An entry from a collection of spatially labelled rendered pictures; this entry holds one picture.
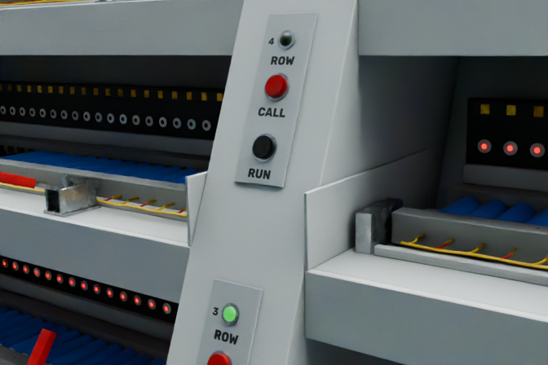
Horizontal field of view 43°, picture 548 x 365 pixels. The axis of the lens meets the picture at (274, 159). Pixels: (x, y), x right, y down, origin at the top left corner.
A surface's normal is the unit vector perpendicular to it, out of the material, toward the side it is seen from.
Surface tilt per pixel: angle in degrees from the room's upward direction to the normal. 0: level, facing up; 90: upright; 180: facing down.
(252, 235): 90
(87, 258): 112
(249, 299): 90
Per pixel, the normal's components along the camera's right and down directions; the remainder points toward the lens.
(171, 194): -0.57, 0.15
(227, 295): -0.54, -0.22
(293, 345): 0.82, 0.08
